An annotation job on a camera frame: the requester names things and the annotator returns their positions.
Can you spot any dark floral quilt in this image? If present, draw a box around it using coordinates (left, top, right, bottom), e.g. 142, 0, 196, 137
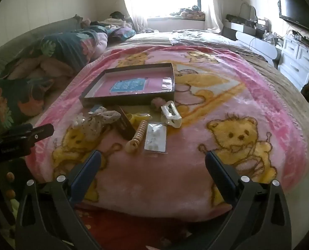
0, 29, 109, 136

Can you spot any person's left hand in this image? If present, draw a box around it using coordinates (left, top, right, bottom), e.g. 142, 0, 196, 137
5, 171, 16, 199

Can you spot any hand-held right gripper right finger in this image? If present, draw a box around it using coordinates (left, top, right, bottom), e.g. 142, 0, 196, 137
205, 150, 293, 250

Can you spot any light grey duvet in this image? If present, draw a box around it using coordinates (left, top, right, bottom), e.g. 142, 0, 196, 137
169, 29, 239, 49

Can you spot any clear packet of white earrings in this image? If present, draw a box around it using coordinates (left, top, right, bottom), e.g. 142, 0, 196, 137
144, 123, 167, 153

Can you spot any white sheer curtain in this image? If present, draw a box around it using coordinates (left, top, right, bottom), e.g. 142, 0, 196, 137
120, 0, 150, 31
200, 0, 224, 32

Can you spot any pink bear printed blanket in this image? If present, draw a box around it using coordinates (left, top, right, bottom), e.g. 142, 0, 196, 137
25, 45, 307, 220

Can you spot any black flat television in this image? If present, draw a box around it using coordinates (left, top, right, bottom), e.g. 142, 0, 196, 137
277, 0, 309, 35

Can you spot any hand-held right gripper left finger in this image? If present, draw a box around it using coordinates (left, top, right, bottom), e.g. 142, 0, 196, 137
15, 150, 103, 250

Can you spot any red printed cloth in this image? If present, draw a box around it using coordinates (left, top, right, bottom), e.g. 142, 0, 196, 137
75, 202, 224, 250

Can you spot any white hair claw clip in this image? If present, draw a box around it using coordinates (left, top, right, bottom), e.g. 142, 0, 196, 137
160, 100, 182, 129

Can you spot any brown hair clip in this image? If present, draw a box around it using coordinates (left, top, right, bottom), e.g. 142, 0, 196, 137
115, 105, 137, 141

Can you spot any pink flower hair tie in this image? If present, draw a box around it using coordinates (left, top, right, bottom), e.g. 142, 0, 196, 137
150, 97, 167, 111

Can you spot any packet of yellow rings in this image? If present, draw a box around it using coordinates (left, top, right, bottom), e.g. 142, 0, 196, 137
127, 112, 154, 125

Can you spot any black desk shelf with clutter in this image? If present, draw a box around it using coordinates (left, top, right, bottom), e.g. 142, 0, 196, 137
226, 14, 272, 36

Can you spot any purple blue pillow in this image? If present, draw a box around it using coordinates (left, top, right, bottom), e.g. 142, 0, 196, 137
110, 27, 136, 42

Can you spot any dark cardboard box tray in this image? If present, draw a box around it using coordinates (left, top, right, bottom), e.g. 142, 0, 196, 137
79, 62, 176, 108

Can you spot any beige spiral hair tie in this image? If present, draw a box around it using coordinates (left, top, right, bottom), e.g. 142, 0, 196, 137
126, 120, 149, 155

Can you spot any white drawer dresser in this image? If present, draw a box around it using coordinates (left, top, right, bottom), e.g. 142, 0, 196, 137
278, 35, 309, 92

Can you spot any pile of clothes on sill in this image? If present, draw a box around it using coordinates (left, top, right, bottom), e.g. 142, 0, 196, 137
170, 5, 206, 20

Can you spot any grey padded headboard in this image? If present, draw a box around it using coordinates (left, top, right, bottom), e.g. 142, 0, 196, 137
0, 16, 82, 67

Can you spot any bed with beige sheet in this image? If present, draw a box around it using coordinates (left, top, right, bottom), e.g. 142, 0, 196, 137
0, 18, 309, 170

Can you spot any lace flower hair bow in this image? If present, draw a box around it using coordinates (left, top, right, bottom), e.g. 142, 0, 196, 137
72, 109, 121, 143

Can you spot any white rounded desk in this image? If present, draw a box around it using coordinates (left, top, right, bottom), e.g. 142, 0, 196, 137
235, 31, 281, 66

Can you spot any heap of clothes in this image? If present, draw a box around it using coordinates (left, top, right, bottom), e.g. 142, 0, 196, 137
81, 11, 134, 32

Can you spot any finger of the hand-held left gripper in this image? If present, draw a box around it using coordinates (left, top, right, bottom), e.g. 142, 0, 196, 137
0, 124, 55, 144

